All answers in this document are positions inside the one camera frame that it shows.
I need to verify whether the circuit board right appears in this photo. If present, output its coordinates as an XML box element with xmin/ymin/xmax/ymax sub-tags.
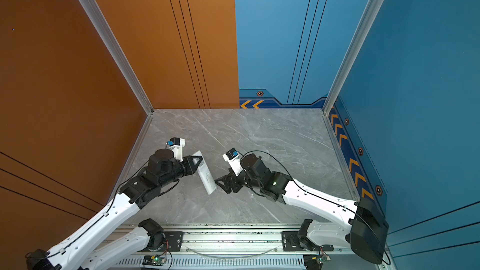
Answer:
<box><xmin>303</xmin><ymin>255</ymin><xmax>331</xmax><ymax>270</ymax></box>

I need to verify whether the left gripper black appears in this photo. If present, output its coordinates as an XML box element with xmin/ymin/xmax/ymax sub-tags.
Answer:
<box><xmin>159</xmin><ymin>154</ymin><xmax>204</xmax><ymax>191</ymax></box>

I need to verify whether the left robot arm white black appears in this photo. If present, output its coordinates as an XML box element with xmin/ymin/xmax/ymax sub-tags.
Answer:
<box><xmin>26</xmin><ymin>149</ymin><xmax>203</xmax><ymax>270</ymax></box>

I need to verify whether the white remote control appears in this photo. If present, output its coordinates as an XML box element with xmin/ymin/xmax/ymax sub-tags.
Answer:
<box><xmin>194</xmin><ymin>151</ymin><xmax>217</xmax><ymax>195</ymax></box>

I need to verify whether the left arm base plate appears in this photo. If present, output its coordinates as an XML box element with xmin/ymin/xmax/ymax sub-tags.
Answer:
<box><xmin>143</xmin><ymin>231</ymin><xmax>185</xmax><ymax>253</ymax></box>

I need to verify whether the aluminium corner post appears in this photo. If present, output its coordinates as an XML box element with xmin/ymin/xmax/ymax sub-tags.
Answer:
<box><xmin>78</xmin><ymin>0</ymin><xmax>155</xmax><ymax>116</ymax></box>
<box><xmin>322</xmin><ymin>0</ymin><xmax>385</xmax><ymax>116</ymax></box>

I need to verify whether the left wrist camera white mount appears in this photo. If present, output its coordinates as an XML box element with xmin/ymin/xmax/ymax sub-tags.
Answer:
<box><xmin>166</xmin><ymin>137</ymin><xmax>186</xmax><ymax>161</ymax></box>

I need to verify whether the right aluminium corner post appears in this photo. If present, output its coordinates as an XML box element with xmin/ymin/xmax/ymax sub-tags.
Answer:
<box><xmin>322</xmin><ymin>0</ymin><xmax>385</xmax><ymax>116</ymax></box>

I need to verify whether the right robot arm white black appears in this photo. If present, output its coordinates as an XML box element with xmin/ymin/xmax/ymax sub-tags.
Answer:
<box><xmin>215</xmin><ymin>150</ymin><xmax>392</xmax><ymax>265</ymax></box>

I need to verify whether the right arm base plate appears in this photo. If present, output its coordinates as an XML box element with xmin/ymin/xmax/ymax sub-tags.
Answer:
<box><xmin>281</xmin><ymin>231</ymin><xmax>335</xmax><ymax>253</ymax></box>

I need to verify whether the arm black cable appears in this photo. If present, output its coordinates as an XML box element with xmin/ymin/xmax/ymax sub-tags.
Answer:
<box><xmin>239</xmin><ymin>150</ymin><xmax>391</xmax><ymax>266</ymax></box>
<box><xmin>25</xmin><ymin>160</ymin><xmax>181</xmax><ymax>260</ymax></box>

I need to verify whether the left aluminium corner post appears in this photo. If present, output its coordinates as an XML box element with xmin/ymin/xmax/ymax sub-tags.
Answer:
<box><xmin>78</xmin><ymin>0</ymin><xmax>155</xmax><ymax>116</ymax></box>

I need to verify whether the aluminium rail frame front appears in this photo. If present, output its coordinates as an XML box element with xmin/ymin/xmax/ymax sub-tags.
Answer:
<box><xmin>101</xmin><ymin>222</ymin><xmax>395</xmax><ymax>270</ymax></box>

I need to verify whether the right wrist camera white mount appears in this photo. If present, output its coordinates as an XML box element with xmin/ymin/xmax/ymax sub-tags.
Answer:
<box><xmin>222</xmin><ymin>148</ymin><xmax>243</xmax><ymax>176</ymax></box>

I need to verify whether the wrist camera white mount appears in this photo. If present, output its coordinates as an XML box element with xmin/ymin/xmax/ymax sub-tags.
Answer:
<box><xmin>166</xmin><ymin>137</ymin><xmax>186</xmax><ymax>161</ymax></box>
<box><xmin>222</xmin><ymin>148</ymin><xmax>243</xmax><ymax>176</ymax></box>

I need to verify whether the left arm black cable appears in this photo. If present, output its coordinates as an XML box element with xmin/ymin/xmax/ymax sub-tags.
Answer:
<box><xmin>25</xmin><ymin>160</ymin><xmax>181</xmax><ymax>260</ymax></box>

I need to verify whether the green circuit board left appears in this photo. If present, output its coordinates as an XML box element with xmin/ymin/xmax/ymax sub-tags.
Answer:
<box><xmin>141</xmin><ymin>256</ymin><xmax>168</xmax><ymax>268</ymax></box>

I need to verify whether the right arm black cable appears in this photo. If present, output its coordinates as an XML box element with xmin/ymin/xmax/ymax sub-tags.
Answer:
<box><xmin>239</xmin><ymin>150</ymin><xmax>391</xmax><ymax>266</ymax></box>

